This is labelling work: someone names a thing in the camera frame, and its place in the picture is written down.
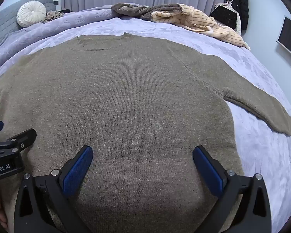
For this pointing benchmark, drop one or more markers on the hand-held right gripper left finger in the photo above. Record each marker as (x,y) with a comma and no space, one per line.
(78,167)

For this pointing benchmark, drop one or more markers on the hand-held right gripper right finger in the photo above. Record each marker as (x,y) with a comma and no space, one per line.
(208,170)

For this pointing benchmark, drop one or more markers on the olive brown knit sweater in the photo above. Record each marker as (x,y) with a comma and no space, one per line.
(135,97)

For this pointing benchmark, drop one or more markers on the lavender plush blanket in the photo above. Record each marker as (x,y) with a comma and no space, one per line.
(257,150)

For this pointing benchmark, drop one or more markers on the grey quilted headboard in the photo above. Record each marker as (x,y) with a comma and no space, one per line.
(4,19)

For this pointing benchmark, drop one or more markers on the white round pleated pillow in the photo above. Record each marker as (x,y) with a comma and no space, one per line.
(31,13)

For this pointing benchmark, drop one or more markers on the small beige crumpled cloth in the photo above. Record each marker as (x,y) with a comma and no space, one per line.
(52,15)

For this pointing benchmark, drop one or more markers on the cream striped fleece robe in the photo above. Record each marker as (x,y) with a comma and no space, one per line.
(203,21)

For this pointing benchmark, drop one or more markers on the dark grey fleece garment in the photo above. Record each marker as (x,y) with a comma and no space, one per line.
(133,9)

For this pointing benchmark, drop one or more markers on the black hanging jacket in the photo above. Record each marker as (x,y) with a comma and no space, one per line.
(241,2)

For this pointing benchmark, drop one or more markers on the wall-mounted flat screen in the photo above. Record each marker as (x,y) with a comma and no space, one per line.
(289,36)

